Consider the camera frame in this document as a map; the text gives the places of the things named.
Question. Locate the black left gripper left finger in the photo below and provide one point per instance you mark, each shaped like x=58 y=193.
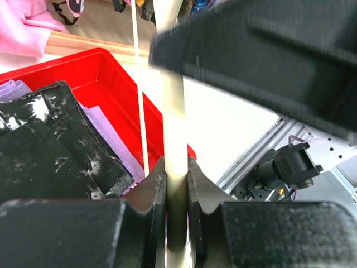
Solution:
x=124 y=232

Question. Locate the pink t-shirt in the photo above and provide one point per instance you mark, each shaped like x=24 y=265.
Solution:
x=26 y=26

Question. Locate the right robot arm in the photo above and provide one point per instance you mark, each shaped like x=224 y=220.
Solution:
x=297 y=165

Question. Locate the purple trousers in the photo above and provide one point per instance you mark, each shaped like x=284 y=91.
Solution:
x=111 y=134

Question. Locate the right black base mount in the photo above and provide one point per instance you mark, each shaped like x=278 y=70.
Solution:
x=248 y=191

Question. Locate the blue patterned garment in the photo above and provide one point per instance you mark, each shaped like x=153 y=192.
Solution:
x=200 y=6

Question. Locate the wooden clothes rack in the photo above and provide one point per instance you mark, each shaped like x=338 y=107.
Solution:
x=100 y=21

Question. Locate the black floral garment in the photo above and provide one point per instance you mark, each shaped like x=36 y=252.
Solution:
x=49 y=149

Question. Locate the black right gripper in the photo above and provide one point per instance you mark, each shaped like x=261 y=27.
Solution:
x=297 y=58

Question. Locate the cream hanger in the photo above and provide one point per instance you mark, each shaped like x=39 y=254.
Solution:
x=175 y=144

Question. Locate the aluminium rail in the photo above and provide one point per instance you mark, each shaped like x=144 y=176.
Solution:
x=274 y=138

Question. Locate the pink patterned garment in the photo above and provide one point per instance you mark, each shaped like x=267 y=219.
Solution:
x=75 y=7

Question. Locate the camouflage garment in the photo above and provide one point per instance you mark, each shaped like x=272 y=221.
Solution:
x=144 y=7

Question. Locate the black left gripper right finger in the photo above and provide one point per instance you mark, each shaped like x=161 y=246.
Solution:
x=225 y=232

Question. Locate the red plastic tray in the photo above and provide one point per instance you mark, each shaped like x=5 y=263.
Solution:
x=101 y=85

